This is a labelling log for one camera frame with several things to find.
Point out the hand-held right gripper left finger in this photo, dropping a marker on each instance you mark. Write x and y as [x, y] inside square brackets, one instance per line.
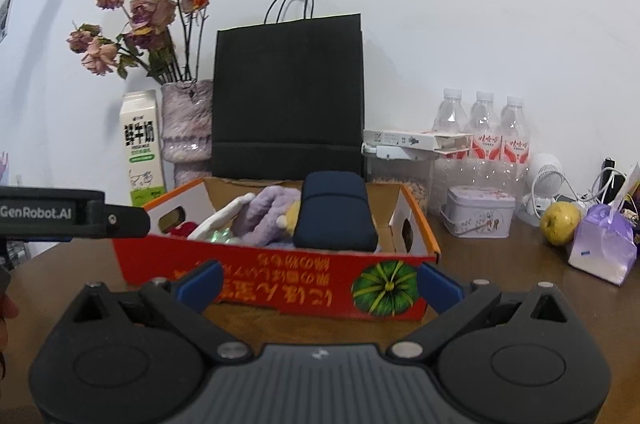
[200, 286]

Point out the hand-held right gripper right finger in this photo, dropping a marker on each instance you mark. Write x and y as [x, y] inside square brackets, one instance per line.
[440, 286]

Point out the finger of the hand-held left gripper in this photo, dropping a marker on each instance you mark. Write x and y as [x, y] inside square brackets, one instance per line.
[125, 221]

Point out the iridescent pearly bag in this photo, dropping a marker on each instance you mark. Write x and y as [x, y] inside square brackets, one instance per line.
[222, 235]

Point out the red rose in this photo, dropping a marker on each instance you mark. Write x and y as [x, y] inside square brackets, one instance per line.
[181, 230]

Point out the fluffy purple towel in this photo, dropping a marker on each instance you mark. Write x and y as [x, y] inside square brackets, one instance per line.
[265, 214]

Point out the red cardboard box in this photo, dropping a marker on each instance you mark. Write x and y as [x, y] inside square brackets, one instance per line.
[300, 274]

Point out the yellow white plush sheep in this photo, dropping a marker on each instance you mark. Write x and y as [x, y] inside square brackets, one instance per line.
[291, 216]

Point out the navy blue case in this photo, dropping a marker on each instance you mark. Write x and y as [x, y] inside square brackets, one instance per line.
[335, 214]

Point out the person's left hand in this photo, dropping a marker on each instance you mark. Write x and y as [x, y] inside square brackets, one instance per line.
[7, 306]

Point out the white green milk carton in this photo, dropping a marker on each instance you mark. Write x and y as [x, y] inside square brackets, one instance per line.
[142, 144]

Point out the white tin box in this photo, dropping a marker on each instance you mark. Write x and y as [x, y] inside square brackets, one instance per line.
[477, 214]

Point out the clear cereal container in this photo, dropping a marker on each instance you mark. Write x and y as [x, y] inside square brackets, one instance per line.
[400, 184]

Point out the mottled purple vase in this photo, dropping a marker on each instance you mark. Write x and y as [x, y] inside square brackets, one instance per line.
[187, 119]

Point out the yellow-green apple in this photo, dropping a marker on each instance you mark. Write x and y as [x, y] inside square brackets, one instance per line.
[560, 224]

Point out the small white fan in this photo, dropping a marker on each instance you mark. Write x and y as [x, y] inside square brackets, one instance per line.
[542, 184]

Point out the white flat carton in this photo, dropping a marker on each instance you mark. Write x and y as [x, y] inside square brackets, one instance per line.
[395, 138]

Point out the purple gift bag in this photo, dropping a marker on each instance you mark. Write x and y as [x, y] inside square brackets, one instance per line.
[602, 249]

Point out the clear water bottle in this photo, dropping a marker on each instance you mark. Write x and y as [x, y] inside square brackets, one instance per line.
[484, 124]
[515, 134]
[450, 114]

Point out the black paper bag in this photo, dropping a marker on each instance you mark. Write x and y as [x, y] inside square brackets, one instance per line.
[287, 104]

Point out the wall poster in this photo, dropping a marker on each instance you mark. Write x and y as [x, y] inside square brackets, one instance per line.
[6, 12]

